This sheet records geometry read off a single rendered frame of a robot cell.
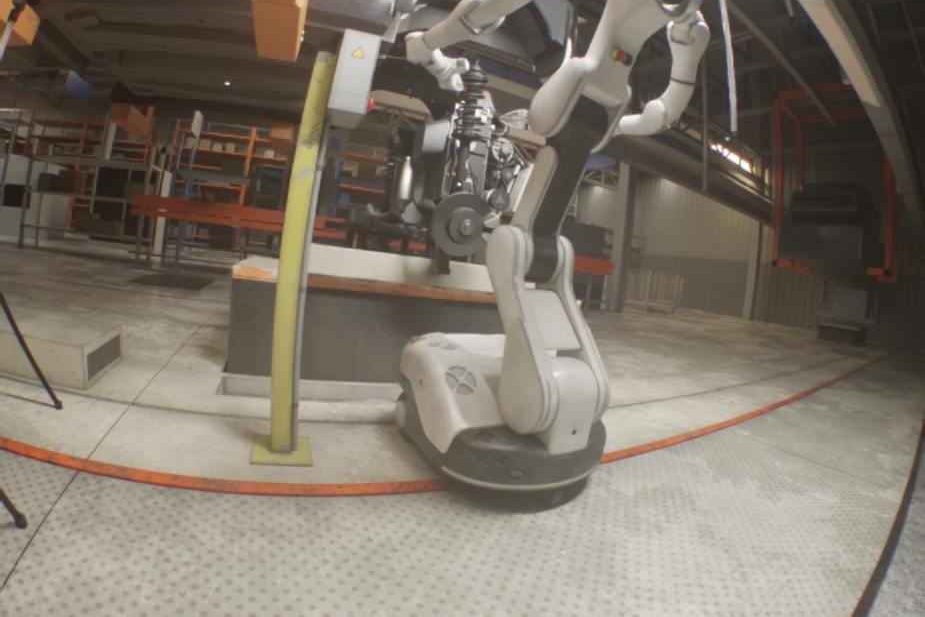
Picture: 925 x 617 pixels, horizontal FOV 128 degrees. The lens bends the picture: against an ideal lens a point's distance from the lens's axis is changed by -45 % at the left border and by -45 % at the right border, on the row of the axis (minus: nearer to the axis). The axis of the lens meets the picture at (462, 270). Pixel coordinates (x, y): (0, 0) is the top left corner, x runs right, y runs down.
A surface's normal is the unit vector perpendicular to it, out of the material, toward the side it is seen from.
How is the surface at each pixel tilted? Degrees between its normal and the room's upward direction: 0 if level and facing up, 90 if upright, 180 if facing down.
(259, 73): 106
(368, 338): 90
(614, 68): 120
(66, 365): 90
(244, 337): 90
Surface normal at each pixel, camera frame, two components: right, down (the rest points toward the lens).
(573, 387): 0.41, -0.41
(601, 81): 0.35, 0.53
